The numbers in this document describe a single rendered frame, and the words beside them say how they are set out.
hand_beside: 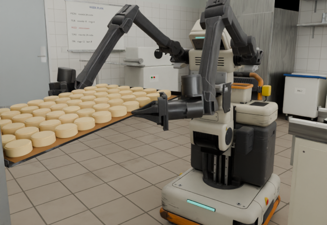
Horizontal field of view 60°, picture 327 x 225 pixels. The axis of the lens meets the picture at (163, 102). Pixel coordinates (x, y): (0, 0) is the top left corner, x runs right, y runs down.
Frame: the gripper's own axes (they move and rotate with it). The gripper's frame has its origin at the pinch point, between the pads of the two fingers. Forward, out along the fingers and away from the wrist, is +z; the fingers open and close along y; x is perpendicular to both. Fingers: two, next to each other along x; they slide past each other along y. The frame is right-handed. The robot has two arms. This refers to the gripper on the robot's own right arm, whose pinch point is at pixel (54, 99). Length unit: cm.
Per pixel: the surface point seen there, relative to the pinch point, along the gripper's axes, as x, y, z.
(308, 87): 309, -66, -278
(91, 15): -11, 61, -430
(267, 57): 261, -20, -315
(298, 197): 87, -42, 17
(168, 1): 146, 91, -523
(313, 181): 90, -34, 21
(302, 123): 89, -13, 14
